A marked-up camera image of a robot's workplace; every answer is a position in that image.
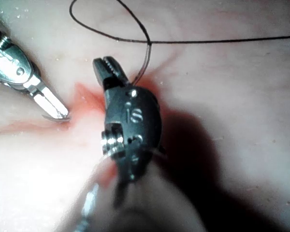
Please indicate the right arm needle driver jaw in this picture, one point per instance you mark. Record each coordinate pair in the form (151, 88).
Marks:
(116, 72)
(99, 70)

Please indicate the left arm needle driver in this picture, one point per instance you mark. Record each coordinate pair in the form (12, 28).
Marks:
(12, 65)

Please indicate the left arm needle driver jaw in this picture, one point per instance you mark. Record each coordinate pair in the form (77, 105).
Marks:
(53, 98)
(46, 105)

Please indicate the right arm needle driver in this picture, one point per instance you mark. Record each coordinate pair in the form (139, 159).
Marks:
(140, 116)

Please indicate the curved steel needle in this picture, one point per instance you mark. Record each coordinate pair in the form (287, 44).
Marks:
(53, 118)

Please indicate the dark right arm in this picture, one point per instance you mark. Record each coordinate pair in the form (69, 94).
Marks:
(149, 207)

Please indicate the tissue pad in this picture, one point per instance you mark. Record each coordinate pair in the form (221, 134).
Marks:
(232, 91)

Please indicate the black thread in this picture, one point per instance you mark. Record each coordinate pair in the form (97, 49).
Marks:
(207, 41)

